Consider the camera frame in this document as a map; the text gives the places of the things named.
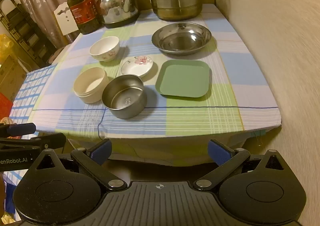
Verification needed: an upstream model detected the round stainless steel plate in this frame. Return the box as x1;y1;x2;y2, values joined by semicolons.
151;22;212;56

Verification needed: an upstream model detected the dark wooden rack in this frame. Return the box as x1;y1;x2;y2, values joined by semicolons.
0;0;54;67

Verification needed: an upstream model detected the cooking oil bottle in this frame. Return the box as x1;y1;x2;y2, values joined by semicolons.
63;0;102;35

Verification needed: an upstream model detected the cream ridged round bowl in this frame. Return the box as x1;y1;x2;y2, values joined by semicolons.
73;67;109;104

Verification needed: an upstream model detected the stainless steel kettle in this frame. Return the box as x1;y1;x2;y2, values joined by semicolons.
96;0;141;29

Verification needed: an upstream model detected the checked pastel tablecloth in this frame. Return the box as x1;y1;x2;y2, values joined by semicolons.
32;4;282;166

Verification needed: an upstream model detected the white floral bowl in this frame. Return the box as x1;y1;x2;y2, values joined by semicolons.
89;36;120;62

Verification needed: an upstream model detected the straight-sided stainless steel bowl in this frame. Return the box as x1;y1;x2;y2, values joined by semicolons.
102;74;147;119

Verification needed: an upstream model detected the blue patterned white cloth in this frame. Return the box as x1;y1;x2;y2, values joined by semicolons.
9;64;58;126

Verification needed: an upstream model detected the red box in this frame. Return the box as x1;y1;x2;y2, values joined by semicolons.
0;92;13;119

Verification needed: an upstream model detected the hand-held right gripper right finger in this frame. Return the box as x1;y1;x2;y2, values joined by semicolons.
195;139;285;190

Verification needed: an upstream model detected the green square plate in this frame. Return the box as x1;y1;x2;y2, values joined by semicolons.
155;60;210;99

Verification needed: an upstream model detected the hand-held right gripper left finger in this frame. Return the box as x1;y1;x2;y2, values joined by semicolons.
37;138;125;191

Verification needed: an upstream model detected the small floral saucer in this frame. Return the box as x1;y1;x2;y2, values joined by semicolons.
120;55;154;78

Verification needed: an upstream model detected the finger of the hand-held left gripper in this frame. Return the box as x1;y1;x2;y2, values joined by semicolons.
0;133;67;150
0;123;36;138

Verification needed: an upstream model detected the white wooden chair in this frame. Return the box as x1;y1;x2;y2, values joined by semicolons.
47;1;78;65

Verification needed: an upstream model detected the yellow plastic bag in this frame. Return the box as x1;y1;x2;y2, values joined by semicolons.
0;34;13;59

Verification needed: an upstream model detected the wooden cabinet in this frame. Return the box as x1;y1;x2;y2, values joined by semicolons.
0;55;27;102

